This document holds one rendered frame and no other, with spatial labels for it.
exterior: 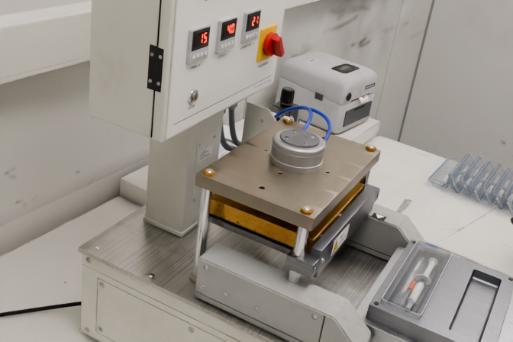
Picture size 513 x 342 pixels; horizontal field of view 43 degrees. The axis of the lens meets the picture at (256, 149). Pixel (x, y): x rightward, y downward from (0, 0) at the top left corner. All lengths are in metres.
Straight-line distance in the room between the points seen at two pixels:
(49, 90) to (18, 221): 0.27
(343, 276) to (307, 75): 0.94
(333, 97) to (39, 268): 0.95
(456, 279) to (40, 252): 0.79
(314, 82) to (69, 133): 0.78
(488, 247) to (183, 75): 0.97
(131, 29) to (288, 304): 0.41
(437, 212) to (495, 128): 1.74
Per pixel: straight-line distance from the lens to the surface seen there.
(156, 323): 1.03
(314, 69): 1.89
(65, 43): 1.24
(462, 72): 3.38
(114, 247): 1.06
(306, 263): 0.87
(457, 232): 1.65
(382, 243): 1.11
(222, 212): 0.95
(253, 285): 0.90
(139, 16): 0.85
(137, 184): 1.50
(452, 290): 0.99
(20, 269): 1.32
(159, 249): 1.06
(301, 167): 0.94
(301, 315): 0.88
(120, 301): 1.06
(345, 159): 1.01
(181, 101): 0.88
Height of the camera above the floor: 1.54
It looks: 25 degrees down
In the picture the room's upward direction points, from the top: 8 degrees clockwise
